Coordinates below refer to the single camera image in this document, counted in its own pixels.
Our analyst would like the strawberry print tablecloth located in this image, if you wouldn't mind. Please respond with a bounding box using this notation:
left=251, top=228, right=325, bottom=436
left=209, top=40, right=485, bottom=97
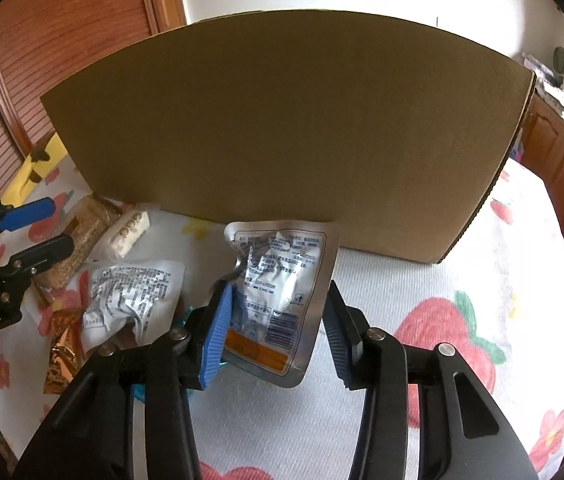
left=0, top=152, right=564, bottom=480

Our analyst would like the white crinkled snack packet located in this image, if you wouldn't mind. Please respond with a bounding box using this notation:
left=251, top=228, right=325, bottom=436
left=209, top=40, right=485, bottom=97
left=78, top=258, right=186, bottom=356

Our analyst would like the white cream bar packet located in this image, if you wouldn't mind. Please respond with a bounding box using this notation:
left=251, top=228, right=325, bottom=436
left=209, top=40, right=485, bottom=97
left=106, top=210, right=152, bottom=260

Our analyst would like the clutter on cabinet top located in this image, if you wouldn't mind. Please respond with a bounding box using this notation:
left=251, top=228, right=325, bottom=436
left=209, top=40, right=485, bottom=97
left=532, top=67, right=564, bottom=111

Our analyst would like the silver foil snack packet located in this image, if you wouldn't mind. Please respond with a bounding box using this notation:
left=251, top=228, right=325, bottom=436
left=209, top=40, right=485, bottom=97
left=223, top=219, right=339, bottom=389

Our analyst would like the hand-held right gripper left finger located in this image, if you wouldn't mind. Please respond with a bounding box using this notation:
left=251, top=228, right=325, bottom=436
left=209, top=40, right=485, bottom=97
left=12, top=280, right=235, bottom=480

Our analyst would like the yellow plush toy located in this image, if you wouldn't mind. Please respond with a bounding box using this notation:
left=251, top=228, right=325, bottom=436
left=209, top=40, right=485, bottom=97
left=1, top=136, right=69, bottom=208

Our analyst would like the wooden cabinet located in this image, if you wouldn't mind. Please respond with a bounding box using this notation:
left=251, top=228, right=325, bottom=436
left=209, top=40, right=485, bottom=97
left=517, top=95, right=564, bottom=241

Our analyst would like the brown cardboard box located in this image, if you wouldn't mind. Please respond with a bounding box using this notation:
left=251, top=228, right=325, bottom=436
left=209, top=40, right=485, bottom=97
left=39, top=8, right=537, bottom=266

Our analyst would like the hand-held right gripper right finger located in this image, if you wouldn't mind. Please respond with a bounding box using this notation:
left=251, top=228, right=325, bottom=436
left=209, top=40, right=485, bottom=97
left=321, top=280, right=538, bottom=480

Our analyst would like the wooden slatted wardrobe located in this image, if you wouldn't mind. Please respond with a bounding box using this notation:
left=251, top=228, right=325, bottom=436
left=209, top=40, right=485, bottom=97
left=0, top=0, right=188, bottom=261

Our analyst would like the sesame bar packet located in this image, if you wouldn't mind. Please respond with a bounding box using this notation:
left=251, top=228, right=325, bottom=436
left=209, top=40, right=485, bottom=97
left=34, top=195, right=124, bottom=291

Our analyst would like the golden brown snack packet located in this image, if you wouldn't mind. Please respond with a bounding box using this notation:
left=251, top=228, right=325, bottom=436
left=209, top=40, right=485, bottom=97
left=43, top=310, right=94, bottom=396

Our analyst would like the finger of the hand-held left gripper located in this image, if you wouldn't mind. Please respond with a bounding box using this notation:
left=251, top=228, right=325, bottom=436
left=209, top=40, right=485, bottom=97
left=0, top=196, right=58, bottom=233
left=7, top=234, right=75, bottom=278

